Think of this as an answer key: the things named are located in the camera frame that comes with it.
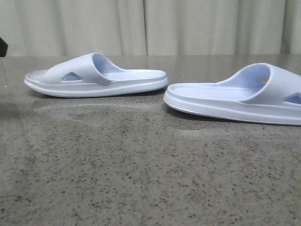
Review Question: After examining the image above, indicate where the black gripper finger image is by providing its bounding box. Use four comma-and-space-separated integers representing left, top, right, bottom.
0, 38, 8, 57

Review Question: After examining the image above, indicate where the light blue slipper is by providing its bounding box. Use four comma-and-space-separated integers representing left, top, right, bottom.
164, 63, 301, 125
24, 53, 168, 98

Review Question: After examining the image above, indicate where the pale grey curtain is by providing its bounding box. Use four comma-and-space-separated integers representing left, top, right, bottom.
0, 0, 301, 56

